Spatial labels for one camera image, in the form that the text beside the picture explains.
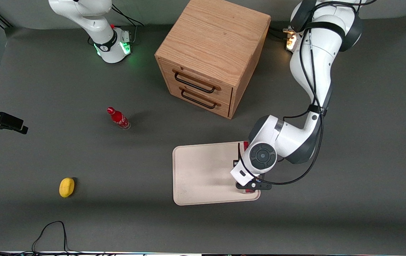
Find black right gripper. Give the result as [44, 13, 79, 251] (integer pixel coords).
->
[0, 102, 29, 135]

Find red cookie box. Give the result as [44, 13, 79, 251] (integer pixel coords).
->
[242, 141, 258, 194]

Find beige plastic tray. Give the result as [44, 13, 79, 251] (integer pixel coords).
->
[172, 141, 261, 206]

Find yellow lemon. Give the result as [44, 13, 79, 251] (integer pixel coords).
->
[59, 177, 75, 198]

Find wooden drawer front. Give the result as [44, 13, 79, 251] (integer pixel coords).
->
[160, 59, 233, 104]
[166, 80, 230, 119]

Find red soda bottle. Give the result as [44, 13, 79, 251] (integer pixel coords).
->
[107, 107, 132, 130]

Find wooden drawer cabinet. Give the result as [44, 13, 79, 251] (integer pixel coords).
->
[155, 0, 271, 119]

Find black drawer handle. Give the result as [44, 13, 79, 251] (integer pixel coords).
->
[180, 87, 221, 110]
[173, 69, 221, 94]

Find black looped cable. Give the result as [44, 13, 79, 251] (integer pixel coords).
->
[32, 221, 69, 255]

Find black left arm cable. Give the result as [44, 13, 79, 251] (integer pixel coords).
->
[237, 0, 378, 186]

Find black left arm base cables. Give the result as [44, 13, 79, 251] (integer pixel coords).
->
[268, 25, 292, 40]

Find black arm base cables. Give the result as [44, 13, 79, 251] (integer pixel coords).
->
[268, 25, 292, 40]
[111, 4, 145, 44]

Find black right arm base cables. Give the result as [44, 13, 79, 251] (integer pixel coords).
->
[111, 4, 145, 44]

